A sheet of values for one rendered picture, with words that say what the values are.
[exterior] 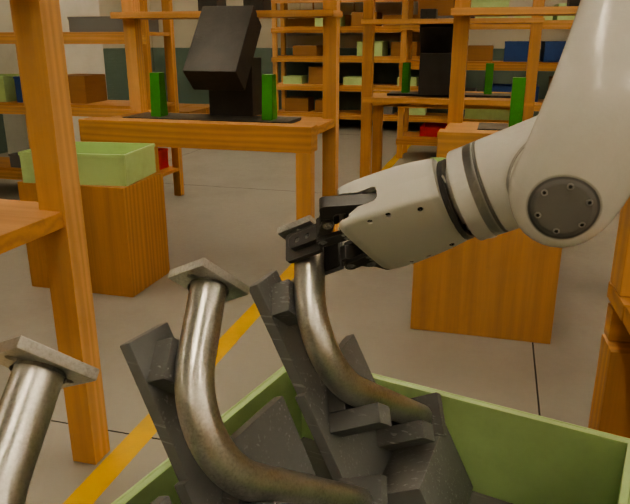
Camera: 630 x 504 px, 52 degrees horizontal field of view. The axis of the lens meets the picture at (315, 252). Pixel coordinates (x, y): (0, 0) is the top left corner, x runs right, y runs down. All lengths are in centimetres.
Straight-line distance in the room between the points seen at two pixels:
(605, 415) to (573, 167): 110
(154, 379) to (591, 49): 38
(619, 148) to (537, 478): 46
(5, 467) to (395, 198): 35
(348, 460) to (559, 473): 25
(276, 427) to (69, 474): 181
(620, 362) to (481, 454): 70
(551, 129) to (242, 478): 33
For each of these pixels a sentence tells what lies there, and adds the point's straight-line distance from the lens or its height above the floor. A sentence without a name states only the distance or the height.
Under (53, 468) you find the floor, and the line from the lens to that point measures 245.
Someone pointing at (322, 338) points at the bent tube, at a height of 110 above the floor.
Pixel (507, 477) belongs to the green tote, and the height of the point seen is 88.
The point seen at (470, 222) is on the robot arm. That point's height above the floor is 121.
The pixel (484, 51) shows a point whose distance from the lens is 797.
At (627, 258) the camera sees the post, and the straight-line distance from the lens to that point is 139.
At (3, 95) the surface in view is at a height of 90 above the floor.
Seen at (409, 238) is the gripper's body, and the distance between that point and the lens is 59.
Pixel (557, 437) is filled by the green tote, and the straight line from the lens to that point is 79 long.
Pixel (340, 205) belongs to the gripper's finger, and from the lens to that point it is 58.
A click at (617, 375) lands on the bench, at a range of 149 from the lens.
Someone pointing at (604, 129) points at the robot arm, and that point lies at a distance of 46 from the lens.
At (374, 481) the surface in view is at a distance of 66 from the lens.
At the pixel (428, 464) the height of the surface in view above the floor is 93.
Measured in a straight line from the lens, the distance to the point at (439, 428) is 78.
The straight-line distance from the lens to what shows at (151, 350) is 53.
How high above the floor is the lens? 136
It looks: 18 degrees down
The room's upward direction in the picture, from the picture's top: straight up
